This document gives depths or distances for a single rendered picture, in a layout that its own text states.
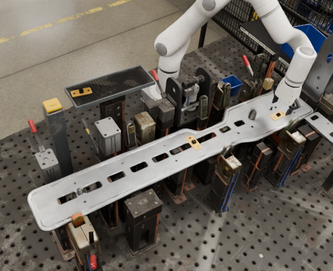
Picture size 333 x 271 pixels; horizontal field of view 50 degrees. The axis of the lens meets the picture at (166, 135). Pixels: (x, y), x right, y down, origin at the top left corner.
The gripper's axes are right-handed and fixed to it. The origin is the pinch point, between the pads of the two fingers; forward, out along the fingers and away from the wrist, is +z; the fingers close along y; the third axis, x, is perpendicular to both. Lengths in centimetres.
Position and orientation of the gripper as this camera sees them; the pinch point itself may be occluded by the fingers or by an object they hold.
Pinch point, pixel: (281, 106)
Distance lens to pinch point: 179.2
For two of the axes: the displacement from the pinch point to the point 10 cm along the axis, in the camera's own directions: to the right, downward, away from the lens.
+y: 5.2, 6.7, -5.3
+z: -0.9, 6.6, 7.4
